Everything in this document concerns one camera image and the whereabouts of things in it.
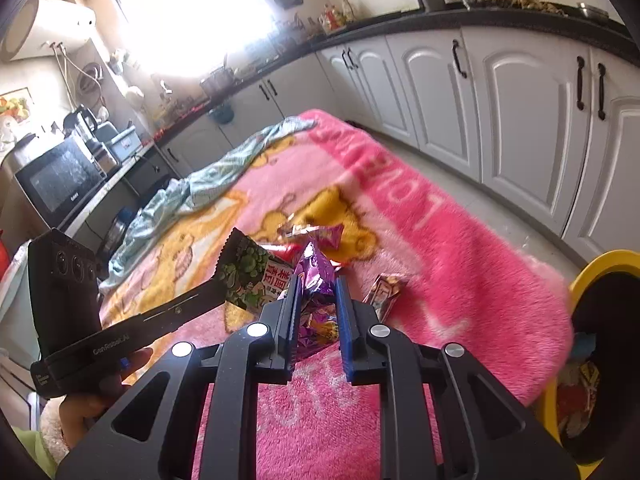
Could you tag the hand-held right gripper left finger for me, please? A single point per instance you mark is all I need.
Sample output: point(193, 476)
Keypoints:
point(287, 330)

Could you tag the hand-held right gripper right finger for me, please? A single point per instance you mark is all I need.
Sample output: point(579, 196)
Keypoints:
point(345, 330)

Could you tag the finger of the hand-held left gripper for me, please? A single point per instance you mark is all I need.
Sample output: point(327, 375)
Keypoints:
point(190, 305)

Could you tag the purple snack wrapper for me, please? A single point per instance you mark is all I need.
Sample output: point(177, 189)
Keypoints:
point(317, 280)

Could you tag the green snack packet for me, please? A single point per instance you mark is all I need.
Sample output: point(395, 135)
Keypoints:
point(245, 270)

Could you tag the yellow snack wrapper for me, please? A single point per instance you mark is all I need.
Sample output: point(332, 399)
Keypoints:
point(582, 390)

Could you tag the yellow trash bin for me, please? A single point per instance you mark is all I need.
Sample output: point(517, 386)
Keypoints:
point(600, 260)

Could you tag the person's left hand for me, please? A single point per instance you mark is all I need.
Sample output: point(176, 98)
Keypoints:
point(90, 410)

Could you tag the brown snack wrapper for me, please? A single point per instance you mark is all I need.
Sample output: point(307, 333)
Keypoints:
point(387, 290)

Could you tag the red snack wrapper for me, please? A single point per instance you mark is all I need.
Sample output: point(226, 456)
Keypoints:
point(285, 251)

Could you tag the pink candy wrapper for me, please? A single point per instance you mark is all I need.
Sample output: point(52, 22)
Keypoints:
point(327, 235)

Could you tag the silver candy wrapper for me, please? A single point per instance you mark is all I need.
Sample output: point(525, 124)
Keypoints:
point(292, 230)

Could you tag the pink printed blanket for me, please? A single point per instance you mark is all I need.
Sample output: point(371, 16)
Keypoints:
point(450, 270)

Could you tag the black microwave oven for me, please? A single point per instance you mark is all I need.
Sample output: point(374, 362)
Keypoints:
point(60, 180)

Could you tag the light blue cloth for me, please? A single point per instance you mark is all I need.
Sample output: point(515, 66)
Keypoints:
point(215, 180)

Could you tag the person's yellow-green garment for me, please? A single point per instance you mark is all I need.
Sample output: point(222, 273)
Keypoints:
point(30, 452)

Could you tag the blue storage box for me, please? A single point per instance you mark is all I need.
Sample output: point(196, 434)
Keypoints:
point(125, 142)

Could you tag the black electric jug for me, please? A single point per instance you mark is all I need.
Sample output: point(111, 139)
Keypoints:
point(82, 122)

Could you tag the teal hanging container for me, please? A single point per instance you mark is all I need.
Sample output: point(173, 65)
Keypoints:
point(222, 114)

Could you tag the steel stock pot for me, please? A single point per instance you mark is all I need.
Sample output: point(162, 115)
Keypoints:
point(217, 82)

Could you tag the white lower cabinets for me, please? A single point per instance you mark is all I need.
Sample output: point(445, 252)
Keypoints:
point(525, 125)

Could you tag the white water heater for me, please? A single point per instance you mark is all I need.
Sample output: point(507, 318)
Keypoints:
point(55, 27)

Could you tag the kitchen window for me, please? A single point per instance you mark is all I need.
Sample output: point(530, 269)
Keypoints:
point(190, 10)

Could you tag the red patterned kettle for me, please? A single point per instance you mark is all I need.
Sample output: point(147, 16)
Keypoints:
point(332, 17)

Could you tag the pile of brown roots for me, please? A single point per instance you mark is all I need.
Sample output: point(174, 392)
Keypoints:
point(530, 1)

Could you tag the steel bowl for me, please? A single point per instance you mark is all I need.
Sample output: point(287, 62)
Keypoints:
point(593, 11)

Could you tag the wall poster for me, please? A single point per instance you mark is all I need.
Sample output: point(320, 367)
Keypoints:
point(12, 110)

